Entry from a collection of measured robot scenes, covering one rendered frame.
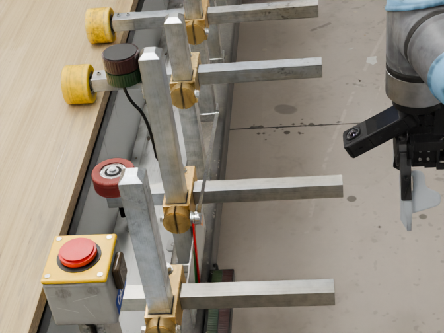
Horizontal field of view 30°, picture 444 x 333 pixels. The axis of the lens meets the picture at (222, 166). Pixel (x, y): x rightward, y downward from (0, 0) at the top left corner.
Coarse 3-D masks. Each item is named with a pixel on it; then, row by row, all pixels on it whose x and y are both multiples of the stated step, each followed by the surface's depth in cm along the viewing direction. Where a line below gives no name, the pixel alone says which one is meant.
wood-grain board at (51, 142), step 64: (0, 0) 216; (64, 0) 211; (128, 0) 207; (0, 64) 189; (64, 64) 185; (0, 128) 168; (64, 128) 165; (0, 192) 151; (64, 192) 149; (0, 256) 137; (0, 320) 126
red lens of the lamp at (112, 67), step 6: (138, 48) 131; (102, 54) 131; (138, 54) 131; (102, 60) 131; (126, 60) 129; (132, 60) 129; (108, 66) 130; (114, 66) 129; (120, 66) 129; (126, 66) 129; (132, 66) 130; (138, 66) 131; (108, 72) 131; (114, 72) 130; (120, 72) 130; (126, 72) 130
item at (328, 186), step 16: (304, 176) 151; (320, 176) 151; (336, 176) 150; (160, 192) 152; (208, 192) 151; (224, 192) 151; (240, 192) 151; (256, 192) 150; (272, 192) 150; (288, 192) 150; (304, 192) 150; (320, 192) 149; (336, 192) 149
